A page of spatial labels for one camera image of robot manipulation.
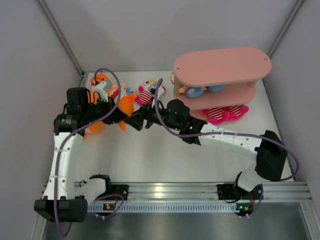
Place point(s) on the doll plush striped shirt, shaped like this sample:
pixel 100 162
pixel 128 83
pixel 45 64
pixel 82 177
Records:
pixel 126 91

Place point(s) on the pink three-tier shelf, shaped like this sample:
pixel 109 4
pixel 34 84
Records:
pixel 217 84

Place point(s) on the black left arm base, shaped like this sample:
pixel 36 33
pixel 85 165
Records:
pixel 120 189

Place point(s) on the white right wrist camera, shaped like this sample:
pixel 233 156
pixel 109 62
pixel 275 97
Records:
pixel 153 88

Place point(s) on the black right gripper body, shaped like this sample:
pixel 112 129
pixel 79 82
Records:
pixel 153 117

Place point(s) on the orange shark plush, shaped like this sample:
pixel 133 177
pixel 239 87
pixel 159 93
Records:
pixel 95 80
pixel 126 105

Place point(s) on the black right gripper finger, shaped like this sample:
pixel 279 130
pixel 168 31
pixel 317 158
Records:
pixel 135 122
pixel 140 114

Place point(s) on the aluminium mounting rail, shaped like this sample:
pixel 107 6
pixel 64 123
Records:
pixel 287 191

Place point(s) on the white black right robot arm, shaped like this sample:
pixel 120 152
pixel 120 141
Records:
pixel 266 150

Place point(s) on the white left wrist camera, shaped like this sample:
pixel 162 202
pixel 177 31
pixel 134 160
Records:
pixel 105 87

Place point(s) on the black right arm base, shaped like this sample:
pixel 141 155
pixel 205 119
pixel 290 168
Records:
pixel 228 192

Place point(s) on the pink striped plush on shelf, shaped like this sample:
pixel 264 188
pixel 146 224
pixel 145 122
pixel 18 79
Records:
pixel 216 115

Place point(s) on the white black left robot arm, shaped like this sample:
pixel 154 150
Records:
pixel 60 200

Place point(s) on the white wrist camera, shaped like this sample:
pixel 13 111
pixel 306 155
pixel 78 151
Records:
pixel 153 88
pixel 105 87

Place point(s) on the white pink glasses plush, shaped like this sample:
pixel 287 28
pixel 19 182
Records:
pixel 144 96

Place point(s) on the white slotted cable duct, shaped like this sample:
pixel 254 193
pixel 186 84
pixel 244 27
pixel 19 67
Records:
pixel 166 207

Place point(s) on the blue doll plush on shelf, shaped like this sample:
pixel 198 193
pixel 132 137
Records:
pixel 192 91

